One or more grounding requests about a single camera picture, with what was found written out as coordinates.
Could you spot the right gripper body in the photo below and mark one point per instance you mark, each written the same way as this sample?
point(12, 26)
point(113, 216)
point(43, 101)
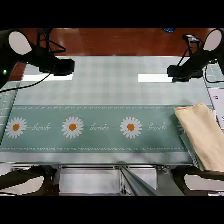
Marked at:
point(181, 72)

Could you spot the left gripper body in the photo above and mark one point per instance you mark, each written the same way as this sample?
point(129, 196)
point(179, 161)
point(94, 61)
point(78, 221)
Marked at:
point(60, 66)

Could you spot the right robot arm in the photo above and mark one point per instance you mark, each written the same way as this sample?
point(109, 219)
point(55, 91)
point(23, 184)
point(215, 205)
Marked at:
point(213, 50)

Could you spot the blue object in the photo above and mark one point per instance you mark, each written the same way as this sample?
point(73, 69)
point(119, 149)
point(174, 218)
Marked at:
point(169, 30)

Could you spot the beige garment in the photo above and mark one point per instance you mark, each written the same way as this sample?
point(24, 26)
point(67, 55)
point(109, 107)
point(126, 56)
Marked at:
point(203, 130)

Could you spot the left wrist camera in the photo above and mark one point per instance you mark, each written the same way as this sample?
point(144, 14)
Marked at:
point(43, 35)

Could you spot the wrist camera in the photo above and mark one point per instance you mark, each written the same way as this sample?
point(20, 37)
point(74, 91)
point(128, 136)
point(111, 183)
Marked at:
point(43, 35)
point(192, 37)

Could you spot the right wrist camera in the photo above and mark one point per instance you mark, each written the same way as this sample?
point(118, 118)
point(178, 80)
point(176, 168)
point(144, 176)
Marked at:
point(192, 37)

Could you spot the silver frame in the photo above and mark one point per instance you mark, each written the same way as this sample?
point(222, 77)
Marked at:
point(133, 180)

